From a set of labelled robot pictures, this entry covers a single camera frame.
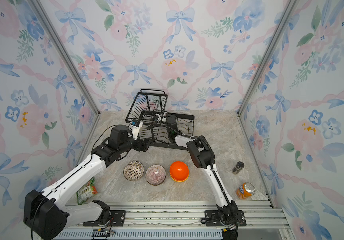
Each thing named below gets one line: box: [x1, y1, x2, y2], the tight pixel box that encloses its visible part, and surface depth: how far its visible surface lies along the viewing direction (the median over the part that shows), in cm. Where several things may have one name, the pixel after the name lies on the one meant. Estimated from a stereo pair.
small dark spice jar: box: [232, 161, 245, 175], surface depth 84 cm
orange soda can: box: [236, 182, 256, 200], surface depth 75 cm
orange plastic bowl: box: [169, 161, 189, 181], surface depth 85 cm
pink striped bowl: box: [145, 164, 167, 186], surface depth 86 cm
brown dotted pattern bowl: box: [123, 161, 145, 181], surface depth 90 cm
